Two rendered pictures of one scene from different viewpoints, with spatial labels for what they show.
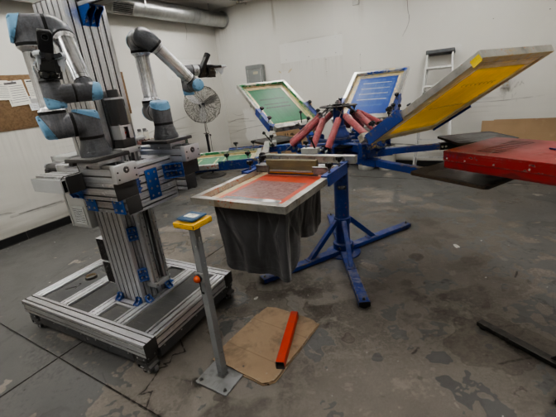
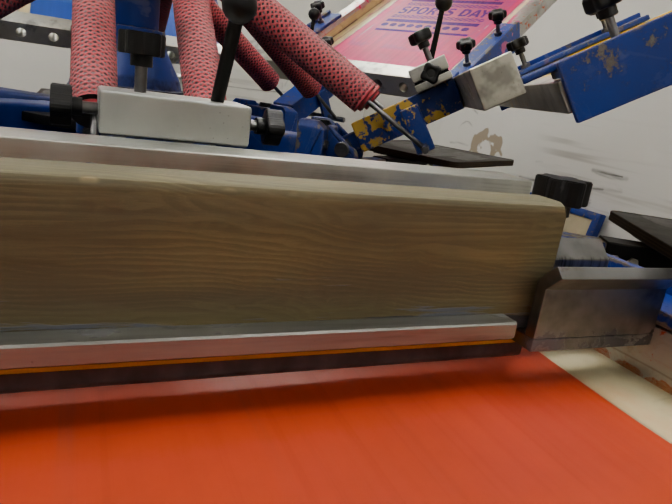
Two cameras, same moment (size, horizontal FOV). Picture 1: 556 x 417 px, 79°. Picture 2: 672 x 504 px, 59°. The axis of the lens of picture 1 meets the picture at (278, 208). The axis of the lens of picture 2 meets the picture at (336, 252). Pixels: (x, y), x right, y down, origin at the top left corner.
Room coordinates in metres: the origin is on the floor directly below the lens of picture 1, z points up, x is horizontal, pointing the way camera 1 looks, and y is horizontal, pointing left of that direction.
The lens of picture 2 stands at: (1.93, 0.09, 1.11)
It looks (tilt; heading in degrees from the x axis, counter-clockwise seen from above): 16 degrees down; 303
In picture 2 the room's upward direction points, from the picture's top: 8 degrees clockwise
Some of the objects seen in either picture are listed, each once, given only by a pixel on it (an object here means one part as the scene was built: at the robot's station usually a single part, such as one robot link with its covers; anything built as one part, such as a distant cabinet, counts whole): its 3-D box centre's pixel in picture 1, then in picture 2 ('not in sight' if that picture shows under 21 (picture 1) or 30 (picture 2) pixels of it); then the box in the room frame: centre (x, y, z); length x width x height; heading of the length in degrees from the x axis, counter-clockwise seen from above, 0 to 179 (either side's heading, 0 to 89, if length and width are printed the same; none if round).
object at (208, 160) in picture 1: (230, 148); not in sight; (2.85, 0.34, 1.05); 1.08 x 0.61 x 0.23; 88
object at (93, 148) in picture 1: (94, 145); not in sight; (1.79, 0.90, 1.31); 0.15 x 0.15 x 0.10
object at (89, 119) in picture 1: (86, 122); not in sight; (1.78, 0.91, 1.42); 0.13 x 0.12 x 0.14; 125
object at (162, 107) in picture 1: (160, 111); not in sight; (2.22, 0.66, 1.42); 0.13 x 0.12 x 0.14; 36
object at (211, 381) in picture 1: (208, 303); not in sight; (1.51, 0.41, 0.48); 0.22 x 0.22 x 0.96; 58
